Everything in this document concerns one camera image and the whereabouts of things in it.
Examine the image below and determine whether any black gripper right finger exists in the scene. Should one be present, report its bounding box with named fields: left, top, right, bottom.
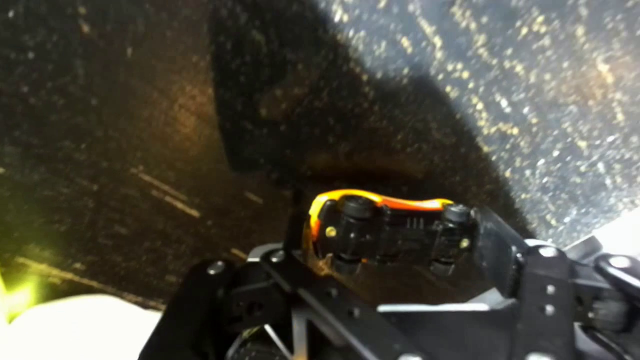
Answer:
left=478, top=204, right=580, bottom=360

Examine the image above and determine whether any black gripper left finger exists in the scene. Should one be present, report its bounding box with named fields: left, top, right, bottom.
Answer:
left=246, top=189, right=402, bottom=360

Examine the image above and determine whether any orange toy car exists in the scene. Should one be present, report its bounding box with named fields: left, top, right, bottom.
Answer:
left=304, top=186, right=483, bottom=280

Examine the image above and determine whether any white wrist mount piece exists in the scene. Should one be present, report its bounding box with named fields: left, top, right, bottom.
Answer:
left=0, top=292, right=165, bottom=360

